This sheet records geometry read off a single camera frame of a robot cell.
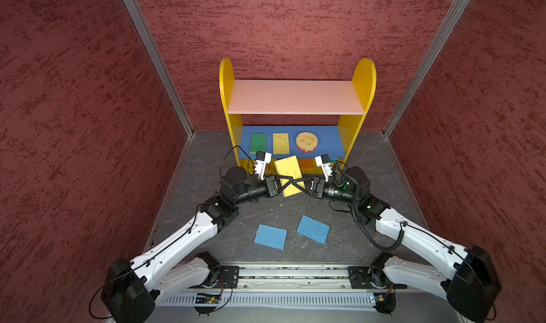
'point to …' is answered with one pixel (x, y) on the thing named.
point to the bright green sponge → (258, 143)
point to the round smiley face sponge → (306, 141)
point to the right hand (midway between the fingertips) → (293, 189)
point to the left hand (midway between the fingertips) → (293, 185)
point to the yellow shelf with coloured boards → (308, 119)
